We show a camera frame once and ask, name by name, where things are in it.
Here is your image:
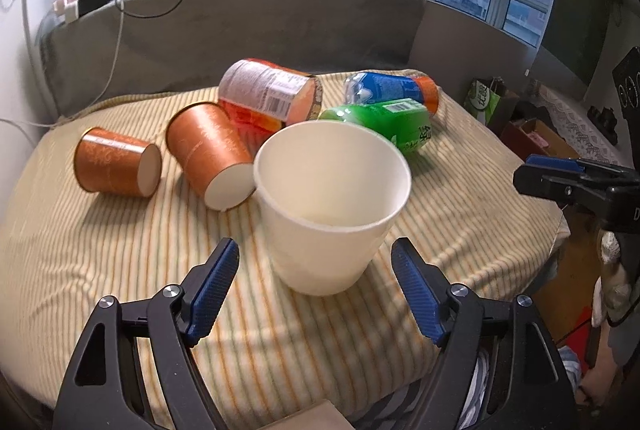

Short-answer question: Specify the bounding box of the brown cardboard piece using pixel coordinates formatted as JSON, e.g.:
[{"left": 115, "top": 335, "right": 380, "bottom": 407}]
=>
[{"left": 264, "top": 400, "right": 357, "bottom": 430}]

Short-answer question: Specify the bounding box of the small orange paper cup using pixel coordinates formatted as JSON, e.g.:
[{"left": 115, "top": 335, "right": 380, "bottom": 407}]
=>
[{"left": 74, "top": 126, "right": 163, "bottom": 198}]

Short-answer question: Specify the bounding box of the tall orange paper cup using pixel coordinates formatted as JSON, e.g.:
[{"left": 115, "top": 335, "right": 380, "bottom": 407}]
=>
[{"left": 165, "top": 102, "right": 258, "bottom": 212}]

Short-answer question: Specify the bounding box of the black panel with circles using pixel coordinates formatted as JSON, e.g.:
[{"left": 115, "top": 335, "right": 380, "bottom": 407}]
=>
[{"left": 611, "top": 44, "right": 640, "bottom": 123}]

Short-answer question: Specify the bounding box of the blue and orange bottle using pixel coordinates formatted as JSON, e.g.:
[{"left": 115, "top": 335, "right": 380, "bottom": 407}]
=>
[{"left": 344, "top": 71, "right": 440, "bottom": 115}]

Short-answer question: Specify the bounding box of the white paper cup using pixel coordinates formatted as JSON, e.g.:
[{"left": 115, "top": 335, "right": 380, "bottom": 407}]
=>
[{"left": 252, "top": 120, "right": 413, "bottom": 297}]

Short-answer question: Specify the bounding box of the white power strip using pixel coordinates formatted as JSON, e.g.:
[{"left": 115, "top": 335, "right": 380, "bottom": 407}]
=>
[{"left": 52, "top": 0, "right": 84, "bottom": 22}]

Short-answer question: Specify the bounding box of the cardboard box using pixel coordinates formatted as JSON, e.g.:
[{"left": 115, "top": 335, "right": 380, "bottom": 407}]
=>
[{"left": 500, "top": 117, "right": 582, "bottom": 164}]

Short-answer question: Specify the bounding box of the grey sofa backrest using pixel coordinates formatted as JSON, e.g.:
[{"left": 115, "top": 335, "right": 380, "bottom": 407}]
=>
[{"left": 40, "top": 0, "right": 427, "bottom": 121}]

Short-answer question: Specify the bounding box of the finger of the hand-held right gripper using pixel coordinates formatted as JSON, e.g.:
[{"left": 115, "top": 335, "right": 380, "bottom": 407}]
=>
[
  {"left": 524, "top": 154, "right": 640, "bottom": 183},
  {"left": 512, "top": 165, "right": 640, "bottom": 213}
]

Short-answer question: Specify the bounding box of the large orange noodle cup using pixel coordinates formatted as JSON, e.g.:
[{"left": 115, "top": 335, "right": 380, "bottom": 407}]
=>
[{"left": 218, "top": 58, "right": 323, "bottom": 145}]

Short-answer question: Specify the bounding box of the white lace cloth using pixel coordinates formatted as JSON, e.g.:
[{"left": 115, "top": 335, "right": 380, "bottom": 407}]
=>
[{"left": 529, "top": 82, "right": 632, "bottom": 167}]

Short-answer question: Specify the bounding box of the white cable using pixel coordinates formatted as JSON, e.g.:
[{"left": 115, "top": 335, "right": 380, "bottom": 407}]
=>
[{"left": 0, "top": 0, "right": 127, "bottom": 131}]

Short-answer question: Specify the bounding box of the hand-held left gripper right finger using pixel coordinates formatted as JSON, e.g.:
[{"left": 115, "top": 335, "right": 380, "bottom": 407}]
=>
[{"left": 390, "top": 237, "right": 581, "bottom": 430}]

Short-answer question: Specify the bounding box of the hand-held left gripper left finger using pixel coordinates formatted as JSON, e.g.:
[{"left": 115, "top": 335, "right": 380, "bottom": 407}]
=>
[{"left": 52, "top": 237, "right": 241, "bottom": 430}]

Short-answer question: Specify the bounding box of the green paper bag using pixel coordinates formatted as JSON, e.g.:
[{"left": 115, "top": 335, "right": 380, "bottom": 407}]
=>
[{"left": 462, "top": 78, "right": 507, "bottom": 127}]

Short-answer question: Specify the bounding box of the green bottle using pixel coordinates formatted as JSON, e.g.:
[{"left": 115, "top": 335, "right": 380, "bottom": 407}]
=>
[{"left": 317, "top": 98, "right": 433, "bottom": 155}]

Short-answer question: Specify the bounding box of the blue striped cloth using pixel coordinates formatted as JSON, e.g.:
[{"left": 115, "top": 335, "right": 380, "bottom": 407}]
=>
[{"left": 347, "top": 345, "right": 501, "bottom": 430}]

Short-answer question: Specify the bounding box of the person's right hand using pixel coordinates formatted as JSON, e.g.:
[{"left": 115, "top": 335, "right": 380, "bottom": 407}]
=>
[{"left": 591, "top": 230, "right": 635, "bottom": 328}]

